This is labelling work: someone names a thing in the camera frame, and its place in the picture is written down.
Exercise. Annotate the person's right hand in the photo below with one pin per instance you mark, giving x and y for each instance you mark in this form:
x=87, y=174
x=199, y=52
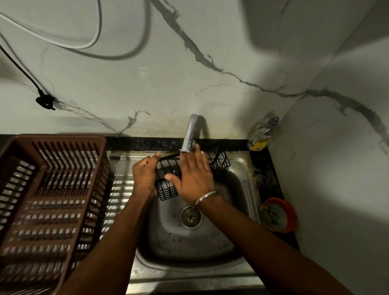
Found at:
x=194, y=179

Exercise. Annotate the person's left hand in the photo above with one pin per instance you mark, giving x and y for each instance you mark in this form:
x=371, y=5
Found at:
x=144, y=179

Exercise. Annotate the black wire rack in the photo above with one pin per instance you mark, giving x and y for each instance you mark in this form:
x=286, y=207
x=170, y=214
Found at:
x=168, y=158

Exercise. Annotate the person's right forearm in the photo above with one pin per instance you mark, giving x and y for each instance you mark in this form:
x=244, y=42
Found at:
x=273, y=252

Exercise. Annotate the person's left forearm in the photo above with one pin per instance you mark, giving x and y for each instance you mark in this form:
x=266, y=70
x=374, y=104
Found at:
x=106, y=258

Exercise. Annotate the chrome faucet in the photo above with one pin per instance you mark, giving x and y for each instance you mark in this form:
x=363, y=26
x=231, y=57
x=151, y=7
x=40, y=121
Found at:
x=191, y=130

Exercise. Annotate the stainless steel sink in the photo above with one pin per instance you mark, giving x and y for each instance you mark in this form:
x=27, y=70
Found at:
x=182, y=246

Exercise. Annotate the clear dish soap bottle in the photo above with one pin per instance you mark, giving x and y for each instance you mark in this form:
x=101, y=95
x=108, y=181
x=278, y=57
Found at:
x=263, y=133

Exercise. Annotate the orange round container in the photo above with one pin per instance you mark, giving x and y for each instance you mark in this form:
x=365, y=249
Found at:
x=276, y=215

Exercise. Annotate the brown plastic dish basket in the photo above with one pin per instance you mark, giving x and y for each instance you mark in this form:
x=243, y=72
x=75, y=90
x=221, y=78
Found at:
x=54, y=138

